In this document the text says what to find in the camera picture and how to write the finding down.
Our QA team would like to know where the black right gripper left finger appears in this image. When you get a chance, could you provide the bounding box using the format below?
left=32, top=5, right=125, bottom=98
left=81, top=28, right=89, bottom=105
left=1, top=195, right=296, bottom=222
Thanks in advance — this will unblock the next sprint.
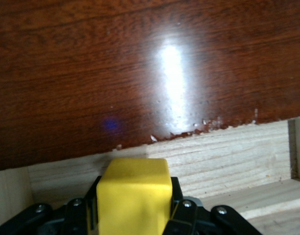
left=0, top=175, right=103, bottom=235

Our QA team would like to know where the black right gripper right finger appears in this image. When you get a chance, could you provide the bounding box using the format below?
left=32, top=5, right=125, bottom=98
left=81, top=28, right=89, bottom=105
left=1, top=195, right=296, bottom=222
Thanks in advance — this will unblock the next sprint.
left=164, top=176, right=261, bottom=235

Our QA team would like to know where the yellow cube block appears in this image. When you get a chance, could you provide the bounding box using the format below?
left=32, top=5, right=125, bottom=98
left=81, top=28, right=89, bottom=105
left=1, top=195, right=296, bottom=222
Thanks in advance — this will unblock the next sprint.
left=96, top=158, right=173, bottom=235

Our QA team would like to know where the wooden drawer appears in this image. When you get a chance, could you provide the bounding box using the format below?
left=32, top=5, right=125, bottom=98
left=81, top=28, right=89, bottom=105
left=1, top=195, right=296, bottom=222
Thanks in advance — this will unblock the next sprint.
left=0, top=116, right=300, bottom=235

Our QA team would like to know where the dark red wooden cabinet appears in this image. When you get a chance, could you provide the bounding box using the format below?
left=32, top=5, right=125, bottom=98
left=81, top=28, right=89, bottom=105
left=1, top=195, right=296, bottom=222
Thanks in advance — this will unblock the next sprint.
left=0, top=0, right=300, bottom=173

